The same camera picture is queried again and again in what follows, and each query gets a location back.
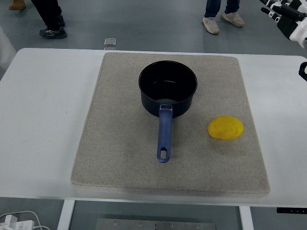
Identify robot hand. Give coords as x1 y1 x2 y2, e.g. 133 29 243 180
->
259 0 307 82

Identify yellow potato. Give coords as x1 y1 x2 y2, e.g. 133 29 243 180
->
207 115 245 140

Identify person's legs with pale shoes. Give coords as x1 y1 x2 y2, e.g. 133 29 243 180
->
201 0 245 35

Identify black table control panel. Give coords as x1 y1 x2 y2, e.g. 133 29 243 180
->
276 207 307 214

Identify silver floor socket plate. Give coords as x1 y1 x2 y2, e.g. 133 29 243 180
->
104 37 118 50

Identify white table leg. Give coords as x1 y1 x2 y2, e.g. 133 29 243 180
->
57 200 76 230
238 205 254 230

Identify beige felt mat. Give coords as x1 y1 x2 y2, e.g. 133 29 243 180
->
71 52 271 194

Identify person's legs with dark shoes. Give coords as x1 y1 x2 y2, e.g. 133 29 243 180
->
31 0 68 39

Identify person's brown shoe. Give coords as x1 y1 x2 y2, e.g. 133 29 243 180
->
8 0 26 11

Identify white power strip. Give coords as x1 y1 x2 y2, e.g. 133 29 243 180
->
0 214 35 230

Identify blue pot with handle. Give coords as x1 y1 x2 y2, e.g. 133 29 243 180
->
138 60 199 163

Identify white cable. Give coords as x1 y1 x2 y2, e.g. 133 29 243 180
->
0 210 49 230

